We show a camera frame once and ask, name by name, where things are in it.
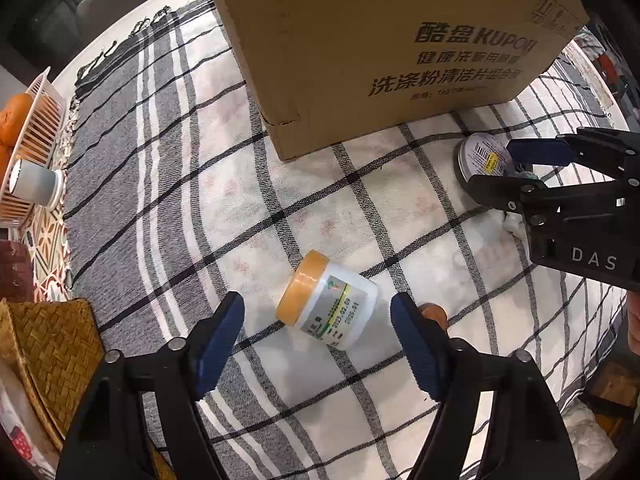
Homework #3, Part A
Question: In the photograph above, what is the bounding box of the white slatted fruit basket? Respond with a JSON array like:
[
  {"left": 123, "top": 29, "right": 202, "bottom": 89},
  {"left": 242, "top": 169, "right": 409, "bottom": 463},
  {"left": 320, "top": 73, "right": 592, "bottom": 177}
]
[{"left": 0, "top": 67, "right": 69, "bottom": 224}]

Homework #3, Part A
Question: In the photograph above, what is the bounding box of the floral tissue box cover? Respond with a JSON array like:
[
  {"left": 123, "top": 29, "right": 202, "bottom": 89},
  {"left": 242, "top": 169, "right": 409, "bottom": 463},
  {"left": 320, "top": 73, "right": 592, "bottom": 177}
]
[{"left": 0, "top": 355, "right": 62, "bottom": 480}]

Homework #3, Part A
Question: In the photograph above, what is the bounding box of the patterned tablecloth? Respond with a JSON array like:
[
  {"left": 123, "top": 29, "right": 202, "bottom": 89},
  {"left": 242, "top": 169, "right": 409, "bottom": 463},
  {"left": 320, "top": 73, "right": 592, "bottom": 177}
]
[{"left": 22, "top": 180, "right": 77, "bottom": 307}]

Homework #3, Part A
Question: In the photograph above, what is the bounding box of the brown cardboard box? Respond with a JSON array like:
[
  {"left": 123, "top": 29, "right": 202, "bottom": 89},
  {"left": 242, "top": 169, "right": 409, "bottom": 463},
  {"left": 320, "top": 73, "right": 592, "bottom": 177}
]
[{"left": 199, "top": 0, "right": 592, "bottom": 162}]

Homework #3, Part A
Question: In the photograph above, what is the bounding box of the woven wicker box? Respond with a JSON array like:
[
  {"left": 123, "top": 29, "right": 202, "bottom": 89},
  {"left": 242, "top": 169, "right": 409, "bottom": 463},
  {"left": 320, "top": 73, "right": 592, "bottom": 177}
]
[{"left": 0, "top": 297, "right": 109, "bottom": 455}]

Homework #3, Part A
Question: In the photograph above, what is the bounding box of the small white grey cup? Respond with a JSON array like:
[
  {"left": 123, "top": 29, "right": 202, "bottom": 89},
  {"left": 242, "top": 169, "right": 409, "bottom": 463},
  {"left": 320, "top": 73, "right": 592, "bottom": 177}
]
[{"left": 8, "top": 158, "right": 65, "bottom": 210}]

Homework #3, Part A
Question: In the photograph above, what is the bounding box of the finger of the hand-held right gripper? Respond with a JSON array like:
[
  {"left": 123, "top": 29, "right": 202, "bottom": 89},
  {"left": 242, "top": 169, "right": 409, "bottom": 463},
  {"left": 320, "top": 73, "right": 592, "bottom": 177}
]
[
  {"left": 465, "top": 174, "right": 627, "bottom": 217},
  {"left": 505, "top": 127, "right": 640, "bottom": 182}
]

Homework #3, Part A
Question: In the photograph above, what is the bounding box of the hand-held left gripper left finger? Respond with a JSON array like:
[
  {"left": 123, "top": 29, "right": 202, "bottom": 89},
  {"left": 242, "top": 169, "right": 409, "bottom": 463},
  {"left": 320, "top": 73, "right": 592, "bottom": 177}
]
[{"left": 55, "top": 291, "right": 246, "bottom": 480}]

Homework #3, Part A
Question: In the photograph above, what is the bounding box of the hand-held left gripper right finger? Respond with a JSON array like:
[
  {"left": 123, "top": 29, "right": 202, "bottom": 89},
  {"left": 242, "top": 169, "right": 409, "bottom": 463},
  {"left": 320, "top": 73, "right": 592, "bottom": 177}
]
[{"left": 390, "top": 292, "right": 581, "bottom": 480}]

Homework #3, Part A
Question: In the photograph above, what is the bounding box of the silver round tin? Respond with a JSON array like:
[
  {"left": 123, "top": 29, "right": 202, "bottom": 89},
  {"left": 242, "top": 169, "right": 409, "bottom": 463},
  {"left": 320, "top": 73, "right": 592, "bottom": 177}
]
[{"left": 453, "top": 132, "right": 517, "bottom": 187}]

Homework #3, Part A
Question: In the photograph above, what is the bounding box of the grey white checked tablecloth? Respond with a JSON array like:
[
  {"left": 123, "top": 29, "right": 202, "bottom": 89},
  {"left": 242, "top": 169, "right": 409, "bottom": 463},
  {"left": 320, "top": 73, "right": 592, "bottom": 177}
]
[{"left": 64, "top": 0, "right": 632, "bottom": 480}]

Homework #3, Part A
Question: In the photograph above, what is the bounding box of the white jar with yellow lid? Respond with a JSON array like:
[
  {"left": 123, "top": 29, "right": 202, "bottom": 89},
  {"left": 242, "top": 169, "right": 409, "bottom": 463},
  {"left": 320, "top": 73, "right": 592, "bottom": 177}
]
[{"left": 275, "top": 249, "right": 380, "bottom": 350}]

